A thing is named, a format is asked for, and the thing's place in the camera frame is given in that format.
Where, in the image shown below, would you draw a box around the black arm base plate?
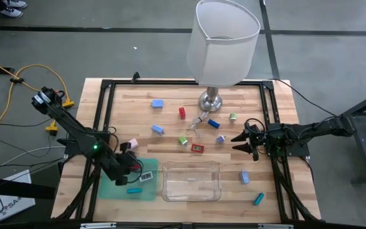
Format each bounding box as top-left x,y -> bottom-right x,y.
57,138 -> 107,156
265,139 -> 310,158

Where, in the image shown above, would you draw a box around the black aluminium table frame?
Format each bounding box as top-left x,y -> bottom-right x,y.
55,79 -> 322,223

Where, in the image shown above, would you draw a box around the person's white shoe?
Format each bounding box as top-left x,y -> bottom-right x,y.
3,0 -> 28,10
0,6 -> 24,18

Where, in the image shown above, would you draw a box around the silver metal bracket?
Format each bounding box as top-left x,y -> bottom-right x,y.
79,222 -> 117,229
257,223 -> 294,229

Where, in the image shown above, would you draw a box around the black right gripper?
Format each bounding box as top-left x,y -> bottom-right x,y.
231,123 -> 275,162

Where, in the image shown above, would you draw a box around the white digital clock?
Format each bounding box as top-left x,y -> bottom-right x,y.
139,171 -> 154,183

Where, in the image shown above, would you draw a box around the clear plastic bin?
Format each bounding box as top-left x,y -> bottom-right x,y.
161,160 -> 222,202

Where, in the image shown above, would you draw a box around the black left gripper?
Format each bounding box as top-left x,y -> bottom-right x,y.
108,142 -> 139,187

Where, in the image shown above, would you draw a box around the white printed sign board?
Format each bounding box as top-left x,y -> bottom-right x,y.
0,169 -> 36,223

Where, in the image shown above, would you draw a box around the black beam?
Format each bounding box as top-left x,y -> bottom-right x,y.
0,174 -> 56,200

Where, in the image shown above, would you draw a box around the white floor cable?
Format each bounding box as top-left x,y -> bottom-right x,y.
0,145 -> 66,177

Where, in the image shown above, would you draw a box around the teal translucent plastic bin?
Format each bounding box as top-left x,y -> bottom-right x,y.
99,158 -> 160,202

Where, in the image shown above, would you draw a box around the silver table lamp white shade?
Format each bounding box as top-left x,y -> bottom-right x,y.
186,0 -> 262,113

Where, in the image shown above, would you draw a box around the thin black cable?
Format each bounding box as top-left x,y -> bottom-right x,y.
267,78 -> 338,118

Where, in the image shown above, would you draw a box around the yellow extension cable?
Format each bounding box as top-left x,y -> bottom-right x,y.
0,54 -> 76,109
0,79 -> 59,147

